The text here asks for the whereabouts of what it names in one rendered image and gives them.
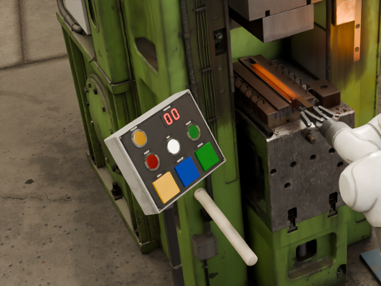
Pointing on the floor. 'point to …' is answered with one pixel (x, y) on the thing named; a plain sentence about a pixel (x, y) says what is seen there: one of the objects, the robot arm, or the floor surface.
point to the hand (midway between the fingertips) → (304, 106)
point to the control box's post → (173, 245)
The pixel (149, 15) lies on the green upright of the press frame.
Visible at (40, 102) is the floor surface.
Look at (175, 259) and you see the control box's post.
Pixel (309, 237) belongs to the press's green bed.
